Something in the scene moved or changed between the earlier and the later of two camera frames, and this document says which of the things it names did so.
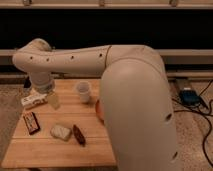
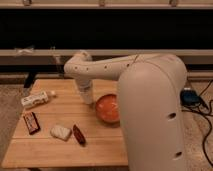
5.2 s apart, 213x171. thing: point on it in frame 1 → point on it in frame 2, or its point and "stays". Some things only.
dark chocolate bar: [31, 122] stays
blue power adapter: [189, 97] stays
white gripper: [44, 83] → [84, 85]
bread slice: [61, 132] stays
